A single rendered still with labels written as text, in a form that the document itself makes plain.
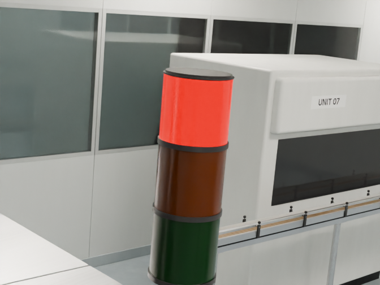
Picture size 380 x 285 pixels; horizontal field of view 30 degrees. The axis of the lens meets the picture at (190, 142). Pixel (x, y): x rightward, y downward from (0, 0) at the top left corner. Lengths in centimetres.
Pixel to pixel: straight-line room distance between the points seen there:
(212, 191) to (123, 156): 578
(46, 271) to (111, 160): 543
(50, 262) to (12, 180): 493
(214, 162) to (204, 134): 2
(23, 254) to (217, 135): 40
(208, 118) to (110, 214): 588
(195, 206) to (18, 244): 41
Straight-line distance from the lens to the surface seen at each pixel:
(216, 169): 49
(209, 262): 51
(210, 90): 48
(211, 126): 48
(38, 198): 589
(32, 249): 85
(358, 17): 847
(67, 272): 79
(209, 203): 50
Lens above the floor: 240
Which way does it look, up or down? 12 degrees down
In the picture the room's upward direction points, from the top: 5 degrees clockwise
